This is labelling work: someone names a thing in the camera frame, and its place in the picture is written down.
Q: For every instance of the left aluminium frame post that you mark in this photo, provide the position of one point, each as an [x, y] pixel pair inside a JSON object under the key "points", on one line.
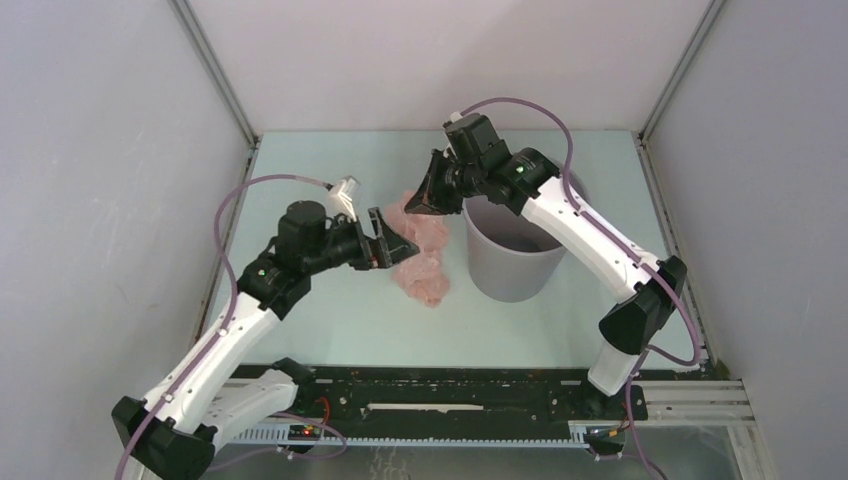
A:
{"points": [[194, 31]]}

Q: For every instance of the grey round trash bin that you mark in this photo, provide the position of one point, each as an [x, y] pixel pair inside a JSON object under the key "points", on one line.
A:
{"points": [[509, 258]]}

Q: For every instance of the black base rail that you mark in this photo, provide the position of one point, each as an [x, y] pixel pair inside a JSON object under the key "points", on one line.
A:
{"points": [[454, 403]]}

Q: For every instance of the aluminium frame post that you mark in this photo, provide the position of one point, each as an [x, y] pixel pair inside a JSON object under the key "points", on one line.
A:
{"points": [[689, 55], [194, 31]]}

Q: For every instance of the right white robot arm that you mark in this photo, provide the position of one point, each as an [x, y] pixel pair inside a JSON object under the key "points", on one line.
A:
{"points": [[646, 288]]}

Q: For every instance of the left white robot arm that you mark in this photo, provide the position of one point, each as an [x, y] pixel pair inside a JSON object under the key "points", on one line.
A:
{"points": [[176, 429]]}

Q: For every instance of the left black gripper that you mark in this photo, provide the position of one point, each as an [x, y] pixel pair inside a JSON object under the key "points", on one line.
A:
{"points": [[389, 249]]}

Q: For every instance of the pink plastic trash bag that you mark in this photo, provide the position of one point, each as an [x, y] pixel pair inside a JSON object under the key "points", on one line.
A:
{"points": [[422, 276]]}

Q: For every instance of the right aluminium frame post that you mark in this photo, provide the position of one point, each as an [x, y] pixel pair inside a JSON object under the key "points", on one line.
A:
{"points": [[689, 55]]}

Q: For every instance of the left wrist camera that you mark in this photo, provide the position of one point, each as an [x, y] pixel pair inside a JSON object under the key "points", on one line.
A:
{"points": [[341, 197]]}

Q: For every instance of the small circuit board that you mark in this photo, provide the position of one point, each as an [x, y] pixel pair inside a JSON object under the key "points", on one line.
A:
{"points": [[303, 433]]}

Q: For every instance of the white toothed cable tray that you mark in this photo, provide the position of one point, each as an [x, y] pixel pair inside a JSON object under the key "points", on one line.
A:
{"points": [[275, 434]]}

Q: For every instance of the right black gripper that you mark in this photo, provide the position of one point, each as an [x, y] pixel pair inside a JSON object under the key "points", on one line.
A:
{"points": [[430, 196]]}

